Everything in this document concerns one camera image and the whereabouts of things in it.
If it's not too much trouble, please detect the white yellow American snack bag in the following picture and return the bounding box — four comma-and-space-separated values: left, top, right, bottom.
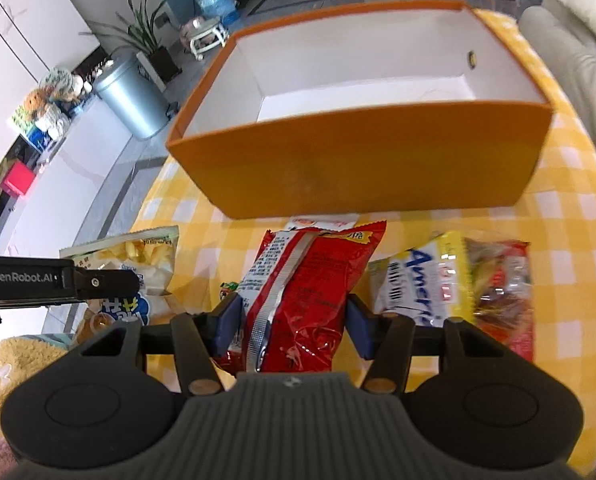
368, 231, 474, 327

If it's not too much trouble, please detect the red chip bag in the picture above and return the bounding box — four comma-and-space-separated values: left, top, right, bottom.
217, 220, 387, 375

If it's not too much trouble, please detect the red brown snack packet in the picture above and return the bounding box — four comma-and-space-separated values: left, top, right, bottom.
466, 238, 534, 362

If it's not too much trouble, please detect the yellow fluffy blanket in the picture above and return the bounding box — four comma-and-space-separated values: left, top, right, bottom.
0, 334, 72, 439

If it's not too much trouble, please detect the red box on cabinet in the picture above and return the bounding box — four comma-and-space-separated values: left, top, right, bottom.
1, 159, 36, 198

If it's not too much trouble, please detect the stuffed toys pile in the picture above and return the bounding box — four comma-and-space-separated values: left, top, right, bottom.
12, 66, 93, 141

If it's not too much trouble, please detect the grey metal trash bin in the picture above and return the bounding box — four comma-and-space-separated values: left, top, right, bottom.
93, 54, 171, 140

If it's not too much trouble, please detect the yellow checkered tablecloth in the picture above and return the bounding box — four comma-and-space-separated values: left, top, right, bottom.
133, 11, 596, 474

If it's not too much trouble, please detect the orange cardboard box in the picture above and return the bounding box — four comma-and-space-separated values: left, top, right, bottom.
167, 0, 554, 219

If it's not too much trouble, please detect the potted green plant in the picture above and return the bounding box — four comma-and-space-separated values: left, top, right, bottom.
81, 0, 181, 84

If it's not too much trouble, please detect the small white stool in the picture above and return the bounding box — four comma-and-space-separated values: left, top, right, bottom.
179, 18, 229, 61

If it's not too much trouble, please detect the grey sofa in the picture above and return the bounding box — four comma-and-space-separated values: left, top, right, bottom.
519, 0, 596, 148

